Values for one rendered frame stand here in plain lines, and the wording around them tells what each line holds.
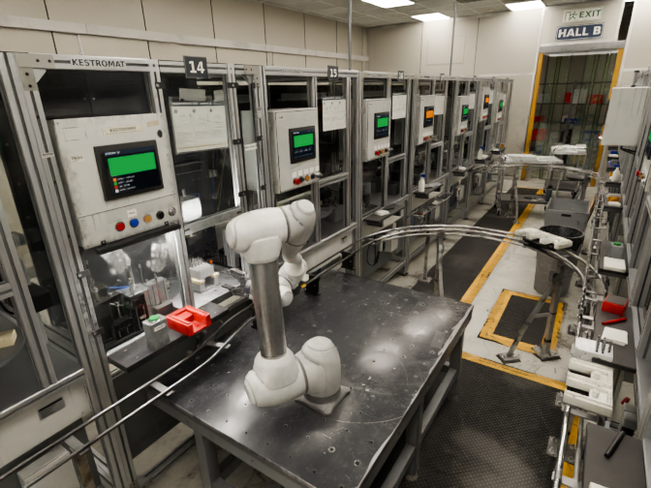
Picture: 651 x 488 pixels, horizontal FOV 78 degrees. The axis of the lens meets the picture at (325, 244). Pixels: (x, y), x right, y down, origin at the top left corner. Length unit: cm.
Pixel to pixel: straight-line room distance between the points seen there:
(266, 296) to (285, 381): 34
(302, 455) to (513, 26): 908
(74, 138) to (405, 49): 926
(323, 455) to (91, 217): 121
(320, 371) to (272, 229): 60
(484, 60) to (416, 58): 152
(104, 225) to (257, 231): 64
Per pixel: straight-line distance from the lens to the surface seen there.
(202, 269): 225
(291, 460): 163
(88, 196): 171
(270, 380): 158
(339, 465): 160
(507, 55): 976
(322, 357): 164
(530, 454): 274
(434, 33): 1022
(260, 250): 138
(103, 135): 172
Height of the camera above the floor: 189
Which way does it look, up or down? 21 degrees down
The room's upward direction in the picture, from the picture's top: 1 degrees counter-clockwise
